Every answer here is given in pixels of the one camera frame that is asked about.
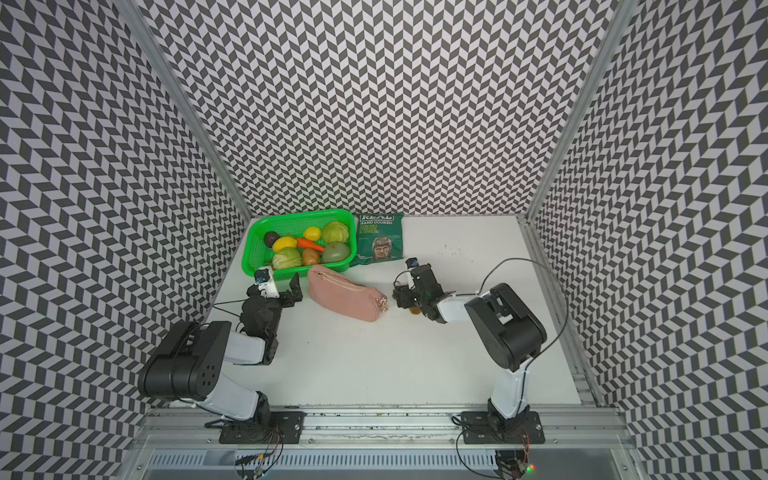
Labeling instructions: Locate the pink corduroy bag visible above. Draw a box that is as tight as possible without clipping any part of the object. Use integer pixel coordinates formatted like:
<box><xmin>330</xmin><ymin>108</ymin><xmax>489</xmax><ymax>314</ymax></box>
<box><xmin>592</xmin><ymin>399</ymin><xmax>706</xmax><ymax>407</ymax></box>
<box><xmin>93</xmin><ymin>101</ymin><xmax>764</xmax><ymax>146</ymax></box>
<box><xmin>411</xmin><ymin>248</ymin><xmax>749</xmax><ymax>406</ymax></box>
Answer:
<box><xmin>308</xmin><ymin>265</ymin><xmax>388</xmax><ymax>322</ymax></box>

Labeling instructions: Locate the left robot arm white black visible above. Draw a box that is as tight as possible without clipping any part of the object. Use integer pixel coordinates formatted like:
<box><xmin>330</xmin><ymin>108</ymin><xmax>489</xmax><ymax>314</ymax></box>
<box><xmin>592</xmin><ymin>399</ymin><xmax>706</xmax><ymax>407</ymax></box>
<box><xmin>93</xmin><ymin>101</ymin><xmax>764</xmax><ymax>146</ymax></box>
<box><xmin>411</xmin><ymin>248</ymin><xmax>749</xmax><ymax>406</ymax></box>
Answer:
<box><xmin>137</xmin><ymin>268</ymin><xmax>303</xmax><ymax>432</ymax></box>

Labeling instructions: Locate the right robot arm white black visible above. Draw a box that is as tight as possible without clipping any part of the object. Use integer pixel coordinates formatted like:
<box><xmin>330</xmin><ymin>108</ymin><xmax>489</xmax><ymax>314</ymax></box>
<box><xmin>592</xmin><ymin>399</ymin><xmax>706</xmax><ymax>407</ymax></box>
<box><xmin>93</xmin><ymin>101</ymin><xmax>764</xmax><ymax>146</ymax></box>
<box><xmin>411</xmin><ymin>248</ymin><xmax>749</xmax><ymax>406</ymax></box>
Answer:
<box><xmin>393</xmin><ymin>258</ymin><xmax>547</xmax><ymax>429</ymax></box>

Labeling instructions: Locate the light green toy lettuce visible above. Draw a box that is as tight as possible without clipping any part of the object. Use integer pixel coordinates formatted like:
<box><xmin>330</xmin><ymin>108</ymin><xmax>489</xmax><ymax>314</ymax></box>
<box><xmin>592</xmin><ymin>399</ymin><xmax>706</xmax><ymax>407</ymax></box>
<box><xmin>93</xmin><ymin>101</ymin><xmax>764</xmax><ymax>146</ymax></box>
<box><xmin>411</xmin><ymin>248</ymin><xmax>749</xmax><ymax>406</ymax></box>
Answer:
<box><xmin>271</xmin><ymin>247</ymin><xmax>303</xmax><ymax>270</ymax></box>

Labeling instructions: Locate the brown toy potato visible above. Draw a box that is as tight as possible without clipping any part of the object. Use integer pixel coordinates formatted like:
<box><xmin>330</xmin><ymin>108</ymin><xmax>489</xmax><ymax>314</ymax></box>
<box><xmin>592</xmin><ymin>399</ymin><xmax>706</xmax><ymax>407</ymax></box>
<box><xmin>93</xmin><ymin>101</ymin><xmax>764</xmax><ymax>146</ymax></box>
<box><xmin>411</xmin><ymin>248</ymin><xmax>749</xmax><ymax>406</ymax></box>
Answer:
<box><xmin>302</xmin><ymin>248</ymin><xmax>322</xmax><ymax>266</ymax></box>

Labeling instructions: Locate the yellow toy pepper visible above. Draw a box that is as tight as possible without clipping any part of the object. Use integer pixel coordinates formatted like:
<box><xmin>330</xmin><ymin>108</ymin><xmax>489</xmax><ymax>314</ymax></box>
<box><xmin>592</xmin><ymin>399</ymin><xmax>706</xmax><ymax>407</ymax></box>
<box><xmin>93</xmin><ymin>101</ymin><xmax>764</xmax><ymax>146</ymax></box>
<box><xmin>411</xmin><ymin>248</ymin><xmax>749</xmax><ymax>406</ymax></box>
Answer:
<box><xmin>271</xmin><ymin>236</ymin><xmax>298</xmax><ymax>253</ymax></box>

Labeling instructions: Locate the green plastic basket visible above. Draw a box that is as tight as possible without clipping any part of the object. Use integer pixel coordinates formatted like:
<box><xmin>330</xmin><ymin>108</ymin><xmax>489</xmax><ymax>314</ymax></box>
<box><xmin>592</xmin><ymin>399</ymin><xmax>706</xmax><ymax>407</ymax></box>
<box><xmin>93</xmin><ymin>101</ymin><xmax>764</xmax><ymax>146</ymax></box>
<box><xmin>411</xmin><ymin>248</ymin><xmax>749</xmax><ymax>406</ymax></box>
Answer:
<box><xmin>241</xmin><ymin>209</ymin><xmax>357</xmax><ymax>281</ymax></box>

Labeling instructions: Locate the orange toy carrot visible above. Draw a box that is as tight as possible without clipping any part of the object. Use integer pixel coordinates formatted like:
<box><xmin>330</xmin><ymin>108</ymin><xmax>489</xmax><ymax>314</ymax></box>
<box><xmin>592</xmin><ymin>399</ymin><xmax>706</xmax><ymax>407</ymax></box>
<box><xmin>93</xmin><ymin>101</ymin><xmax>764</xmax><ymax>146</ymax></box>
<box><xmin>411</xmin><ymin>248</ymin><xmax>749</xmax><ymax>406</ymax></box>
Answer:
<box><xmin>296</xmin><ymin>238</ymin><xmax>325</xmax><ymax>252</ymax></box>

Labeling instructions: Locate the dark toy avocado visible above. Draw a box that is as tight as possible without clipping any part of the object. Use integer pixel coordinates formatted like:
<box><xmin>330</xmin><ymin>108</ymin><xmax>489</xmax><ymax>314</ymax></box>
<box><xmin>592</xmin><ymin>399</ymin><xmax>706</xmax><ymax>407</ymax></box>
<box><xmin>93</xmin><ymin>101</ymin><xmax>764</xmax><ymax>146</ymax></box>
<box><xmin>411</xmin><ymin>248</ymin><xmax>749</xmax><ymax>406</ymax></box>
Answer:
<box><xmin>263</xmin><ymin>231</ymin><xmax>281</xmax><ymax>248</ymax></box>

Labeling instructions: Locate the green toy mango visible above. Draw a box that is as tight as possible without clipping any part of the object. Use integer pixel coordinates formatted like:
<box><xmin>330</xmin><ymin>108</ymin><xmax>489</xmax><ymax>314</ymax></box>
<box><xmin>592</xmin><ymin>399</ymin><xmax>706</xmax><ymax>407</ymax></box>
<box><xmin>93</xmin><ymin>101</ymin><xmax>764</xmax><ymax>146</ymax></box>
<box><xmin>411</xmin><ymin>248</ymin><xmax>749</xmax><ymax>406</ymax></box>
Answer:
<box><xmin>321</xmin><ymin>242</ymin><xmax>351</xmax><ymax>264</ymax></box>

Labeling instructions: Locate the yellow toy lemon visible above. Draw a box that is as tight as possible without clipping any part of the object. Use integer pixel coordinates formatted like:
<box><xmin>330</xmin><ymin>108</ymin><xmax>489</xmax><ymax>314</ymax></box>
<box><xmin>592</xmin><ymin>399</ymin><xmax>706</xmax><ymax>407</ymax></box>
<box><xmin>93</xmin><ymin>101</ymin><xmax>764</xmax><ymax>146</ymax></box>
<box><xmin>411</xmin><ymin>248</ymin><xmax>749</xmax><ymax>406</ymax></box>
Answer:
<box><xmin>303</xmin><ymin>226</ymin><xmax>322</xmax><ymax>242</ymax></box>

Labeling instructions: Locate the green crisps packet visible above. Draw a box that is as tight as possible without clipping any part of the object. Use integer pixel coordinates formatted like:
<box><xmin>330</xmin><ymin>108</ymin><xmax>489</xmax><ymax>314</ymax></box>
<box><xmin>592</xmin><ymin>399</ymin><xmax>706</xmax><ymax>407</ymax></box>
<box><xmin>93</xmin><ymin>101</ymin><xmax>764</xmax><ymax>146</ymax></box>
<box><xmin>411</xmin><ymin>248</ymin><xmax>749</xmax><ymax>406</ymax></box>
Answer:
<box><xmin>351</xmin><ymin>213</ymin><xmax>404</xmax><ymax>266</ymax></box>

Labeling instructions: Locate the green toy cabbage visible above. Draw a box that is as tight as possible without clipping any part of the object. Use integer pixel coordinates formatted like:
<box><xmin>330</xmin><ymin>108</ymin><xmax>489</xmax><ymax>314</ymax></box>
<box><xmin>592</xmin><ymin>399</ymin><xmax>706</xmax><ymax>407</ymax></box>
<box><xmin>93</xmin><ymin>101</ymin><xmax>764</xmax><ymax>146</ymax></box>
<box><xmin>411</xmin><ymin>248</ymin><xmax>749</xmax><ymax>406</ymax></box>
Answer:
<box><xmin>321</xmin><ymin>220</ymin><xmax>350</xmax><ymax>244</ymax></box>

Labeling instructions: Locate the left base wiring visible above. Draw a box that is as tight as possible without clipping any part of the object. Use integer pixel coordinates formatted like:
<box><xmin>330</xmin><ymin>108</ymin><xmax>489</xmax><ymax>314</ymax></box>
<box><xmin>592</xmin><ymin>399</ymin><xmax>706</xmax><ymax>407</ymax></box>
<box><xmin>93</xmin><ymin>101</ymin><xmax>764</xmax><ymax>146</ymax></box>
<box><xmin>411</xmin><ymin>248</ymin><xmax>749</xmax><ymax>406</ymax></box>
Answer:
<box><xmin>235</xmin><ymin>419</ymin><xmax>289</xmax><ymax>480</ymax></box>

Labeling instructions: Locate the base wiring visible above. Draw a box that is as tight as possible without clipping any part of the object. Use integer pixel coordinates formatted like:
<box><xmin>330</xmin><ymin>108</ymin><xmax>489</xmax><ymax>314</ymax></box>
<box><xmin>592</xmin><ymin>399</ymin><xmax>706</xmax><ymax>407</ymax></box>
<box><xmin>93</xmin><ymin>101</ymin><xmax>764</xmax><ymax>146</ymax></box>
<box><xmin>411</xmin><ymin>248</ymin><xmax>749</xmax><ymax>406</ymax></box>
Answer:
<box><xmin>451</xmin><ymin>415</ymin><xmax>536</xmax><ymax>480</ymax></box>
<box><xmin>235</xmin><ymin>419</ymin><xmax>289</xmax><ymax>480</ymax></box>

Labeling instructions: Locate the right base wiring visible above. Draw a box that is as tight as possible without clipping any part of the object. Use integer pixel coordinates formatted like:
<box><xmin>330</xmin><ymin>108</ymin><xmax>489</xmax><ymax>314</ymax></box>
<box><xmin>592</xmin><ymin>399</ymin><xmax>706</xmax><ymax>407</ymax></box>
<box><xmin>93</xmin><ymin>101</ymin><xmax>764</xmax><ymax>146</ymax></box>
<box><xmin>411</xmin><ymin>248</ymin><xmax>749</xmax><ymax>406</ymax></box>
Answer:
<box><xmin>451</xmin><ymin>415</ymin><xmax>536</xmax><ymax>480</ymax></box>

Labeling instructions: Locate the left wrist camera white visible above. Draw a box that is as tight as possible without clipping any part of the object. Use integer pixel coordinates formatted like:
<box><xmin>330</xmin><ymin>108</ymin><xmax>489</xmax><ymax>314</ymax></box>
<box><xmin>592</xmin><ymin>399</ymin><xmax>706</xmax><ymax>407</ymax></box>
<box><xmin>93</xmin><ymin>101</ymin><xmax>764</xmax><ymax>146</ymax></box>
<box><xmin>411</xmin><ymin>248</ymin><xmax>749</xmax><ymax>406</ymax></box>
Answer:
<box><xmin>254</xmin><ymin>266</ymin><xmax>279</xmax><ymax>298</ymax></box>

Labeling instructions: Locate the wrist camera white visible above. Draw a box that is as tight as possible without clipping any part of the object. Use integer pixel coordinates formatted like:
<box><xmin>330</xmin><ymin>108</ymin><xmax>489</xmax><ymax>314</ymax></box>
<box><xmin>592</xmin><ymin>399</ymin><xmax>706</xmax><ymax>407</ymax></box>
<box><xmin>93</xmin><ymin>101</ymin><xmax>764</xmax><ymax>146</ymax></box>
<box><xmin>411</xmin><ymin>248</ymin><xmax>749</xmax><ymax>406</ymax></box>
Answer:
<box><xmin>254</xmin><ymin>266</ymin><xmax>279</xmax><ymax>298</ymax></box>
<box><xmin>405</xmin><ymin>257</ymin><xmax>419</xmax><ymax>288</ymax></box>

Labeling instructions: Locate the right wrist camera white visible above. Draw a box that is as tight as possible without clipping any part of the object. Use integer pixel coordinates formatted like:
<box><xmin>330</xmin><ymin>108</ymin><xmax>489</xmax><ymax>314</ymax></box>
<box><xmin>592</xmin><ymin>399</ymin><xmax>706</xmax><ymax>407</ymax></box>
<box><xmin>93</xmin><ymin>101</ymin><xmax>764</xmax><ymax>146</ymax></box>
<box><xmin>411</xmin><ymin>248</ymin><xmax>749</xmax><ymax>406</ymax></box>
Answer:
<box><xmin>405</xmin><ymin>257</ymin><xmax>419</xmax><ymax>288</ymax></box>

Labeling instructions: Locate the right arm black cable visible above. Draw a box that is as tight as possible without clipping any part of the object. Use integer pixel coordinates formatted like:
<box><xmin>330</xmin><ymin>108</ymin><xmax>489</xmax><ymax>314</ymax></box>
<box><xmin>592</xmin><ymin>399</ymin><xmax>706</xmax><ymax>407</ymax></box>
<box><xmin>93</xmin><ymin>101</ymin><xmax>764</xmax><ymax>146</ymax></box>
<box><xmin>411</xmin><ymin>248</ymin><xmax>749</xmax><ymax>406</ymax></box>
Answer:
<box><xmin>479</xmin><ymin>257</ymin><xmax>570</xmax><ymax>361</ymax></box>

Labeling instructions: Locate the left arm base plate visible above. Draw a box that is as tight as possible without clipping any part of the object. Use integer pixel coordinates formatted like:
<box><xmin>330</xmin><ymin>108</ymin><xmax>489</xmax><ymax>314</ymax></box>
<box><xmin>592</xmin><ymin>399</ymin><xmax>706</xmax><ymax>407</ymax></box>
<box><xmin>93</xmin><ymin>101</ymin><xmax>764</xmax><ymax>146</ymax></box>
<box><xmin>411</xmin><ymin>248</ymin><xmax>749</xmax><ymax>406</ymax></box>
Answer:
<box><xmin>219</xmin><ymin>410</ymin><xmax>306</xmax><ymax>445</ymax></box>

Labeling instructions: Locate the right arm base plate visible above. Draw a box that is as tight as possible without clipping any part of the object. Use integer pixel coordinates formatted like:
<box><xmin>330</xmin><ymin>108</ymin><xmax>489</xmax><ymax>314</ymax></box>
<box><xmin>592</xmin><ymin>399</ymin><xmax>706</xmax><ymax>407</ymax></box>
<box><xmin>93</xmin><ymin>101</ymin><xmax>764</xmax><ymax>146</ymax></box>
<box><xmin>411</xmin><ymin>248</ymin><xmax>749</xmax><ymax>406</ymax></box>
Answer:
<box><xmin>458</xmin><ymin>410</ymin><xmax>546</xmax><ymax>445</ymax></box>

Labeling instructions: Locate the aluminium front rail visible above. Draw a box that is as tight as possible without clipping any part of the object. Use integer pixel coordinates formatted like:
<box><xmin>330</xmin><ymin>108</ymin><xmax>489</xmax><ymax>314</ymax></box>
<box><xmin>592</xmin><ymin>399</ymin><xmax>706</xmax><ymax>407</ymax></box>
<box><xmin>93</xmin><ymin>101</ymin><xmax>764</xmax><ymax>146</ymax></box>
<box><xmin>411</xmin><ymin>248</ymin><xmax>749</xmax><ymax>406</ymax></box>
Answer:
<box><xmin>131</xmin><ymin>405</ymin><xmax>634</xmax><ymax>449</ymax></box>

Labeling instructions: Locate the left corner aluminium post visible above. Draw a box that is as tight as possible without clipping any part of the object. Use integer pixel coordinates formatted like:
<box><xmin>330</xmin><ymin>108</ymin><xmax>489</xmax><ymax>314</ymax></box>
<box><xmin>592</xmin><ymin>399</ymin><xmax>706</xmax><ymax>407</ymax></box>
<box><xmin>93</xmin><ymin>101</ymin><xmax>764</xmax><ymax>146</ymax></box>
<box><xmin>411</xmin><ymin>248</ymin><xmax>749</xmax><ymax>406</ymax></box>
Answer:
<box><xmin>113</xmin><ymin>0</ymin><xmax>252</xmax><ymax>221</ymax></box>

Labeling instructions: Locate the corner aluminium post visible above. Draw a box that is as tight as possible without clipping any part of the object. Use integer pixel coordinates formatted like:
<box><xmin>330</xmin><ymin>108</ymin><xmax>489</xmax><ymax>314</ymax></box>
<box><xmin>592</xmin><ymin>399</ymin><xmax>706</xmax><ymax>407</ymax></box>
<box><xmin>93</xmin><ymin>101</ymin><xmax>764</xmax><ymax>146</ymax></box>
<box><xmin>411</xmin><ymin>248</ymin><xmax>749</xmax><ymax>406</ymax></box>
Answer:
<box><xmin>113</xmin><ymin>0</ymin><xmax>252</xmax><ymax>221</ymax></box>
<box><xmin>524</xmin><ymin>0</ymin><xmax>639</xmax><ymax>222</ymax></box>

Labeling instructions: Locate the right corner aluminium post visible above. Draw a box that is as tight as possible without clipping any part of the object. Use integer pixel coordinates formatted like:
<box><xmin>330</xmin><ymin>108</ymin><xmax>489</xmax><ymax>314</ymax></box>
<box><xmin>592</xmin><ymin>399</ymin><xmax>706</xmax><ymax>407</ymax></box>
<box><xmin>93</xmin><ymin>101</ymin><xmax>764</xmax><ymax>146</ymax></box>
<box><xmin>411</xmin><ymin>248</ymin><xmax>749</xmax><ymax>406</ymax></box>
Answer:
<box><xmin>524</xmin><ymin>0</ymin><xmax>639</xmax><ymax>222</ymax></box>

